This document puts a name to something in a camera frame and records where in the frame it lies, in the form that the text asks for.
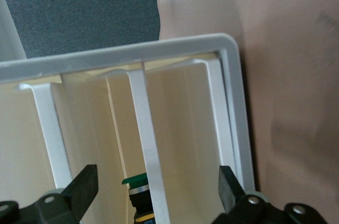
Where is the brown table mat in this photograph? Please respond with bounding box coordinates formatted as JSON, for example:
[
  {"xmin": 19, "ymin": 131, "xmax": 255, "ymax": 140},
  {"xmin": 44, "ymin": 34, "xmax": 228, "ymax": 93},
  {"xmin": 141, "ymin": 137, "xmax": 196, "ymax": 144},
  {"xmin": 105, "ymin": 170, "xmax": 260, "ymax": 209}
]
[{"xmin": 156, "ymin": 0, "xmax": 339, "ymax": 224}]

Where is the dark grey felt panel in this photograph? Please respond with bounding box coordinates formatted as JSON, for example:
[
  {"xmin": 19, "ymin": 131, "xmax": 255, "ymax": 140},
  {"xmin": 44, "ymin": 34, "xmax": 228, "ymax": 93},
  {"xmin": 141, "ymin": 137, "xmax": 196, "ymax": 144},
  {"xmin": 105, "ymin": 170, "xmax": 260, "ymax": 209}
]
[{"xmin": 0, "ymin": 0, "xmax": 162, "ymax": 60}]

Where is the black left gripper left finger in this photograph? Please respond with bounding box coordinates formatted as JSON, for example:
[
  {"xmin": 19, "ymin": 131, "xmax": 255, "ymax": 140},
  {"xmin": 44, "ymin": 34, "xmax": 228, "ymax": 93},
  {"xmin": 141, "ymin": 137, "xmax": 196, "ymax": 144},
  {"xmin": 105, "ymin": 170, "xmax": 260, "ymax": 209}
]
[{"xmin": 0, "ymin": 164, "xmax": 99, "ymax": 224}]

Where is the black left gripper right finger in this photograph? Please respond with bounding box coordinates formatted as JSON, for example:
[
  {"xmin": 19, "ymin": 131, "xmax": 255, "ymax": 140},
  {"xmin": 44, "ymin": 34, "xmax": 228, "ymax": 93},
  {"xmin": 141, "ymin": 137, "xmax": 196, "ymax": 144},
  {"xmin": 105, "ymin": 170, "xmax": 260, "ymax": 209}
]
[{"xmin": 213, "ymin": 165, "xmax": 328, "ymax": 224}]

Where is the green push button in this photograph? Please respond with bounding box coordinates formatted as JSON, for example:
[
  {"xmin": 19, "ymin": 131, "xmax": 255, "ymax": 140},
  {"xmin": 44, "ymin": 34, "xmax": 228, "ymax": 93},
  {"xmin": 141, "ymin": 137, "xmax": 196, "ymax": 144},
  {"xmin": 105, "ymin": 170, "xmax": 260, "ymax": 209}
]
[{"xmin": 121, "ymin": 173, "xmax": 156, "ymax": 224}]

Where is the white drawer cabinet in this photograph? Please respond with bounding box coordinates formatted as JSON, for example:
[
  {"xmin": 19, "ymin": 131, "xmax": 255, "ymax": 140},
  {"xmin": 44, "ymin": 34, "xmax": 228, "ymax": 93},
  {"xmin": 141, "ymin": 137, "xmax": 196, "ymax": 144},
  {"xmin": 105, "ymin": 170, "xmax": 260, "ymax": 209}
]
[{"xmin": 0, "ymin": 32, "xmax": 257, "ymax": 224}]

